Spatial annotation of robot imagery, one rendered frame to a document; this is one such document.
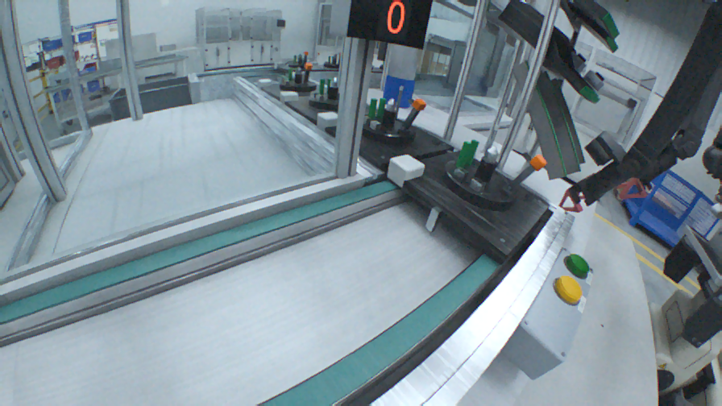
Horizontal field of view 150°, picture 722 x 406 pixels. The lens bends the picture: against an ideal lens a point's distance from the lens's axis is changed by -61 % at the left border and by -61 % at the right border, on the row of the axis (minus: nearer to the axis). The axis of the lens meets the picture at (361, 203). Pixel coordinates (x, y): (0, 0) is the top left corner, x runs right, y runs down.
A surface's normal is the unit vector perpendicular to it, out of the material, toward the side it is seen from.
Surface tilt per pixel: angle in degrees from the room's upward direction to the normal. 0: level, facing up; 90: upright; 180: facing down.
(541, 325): 0
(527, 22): 90
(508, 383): 0
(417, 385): 0
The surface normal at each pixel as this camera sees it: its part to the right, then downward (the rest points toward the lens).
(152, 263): 0.14, -0.80
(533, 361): -0.79, 0.27
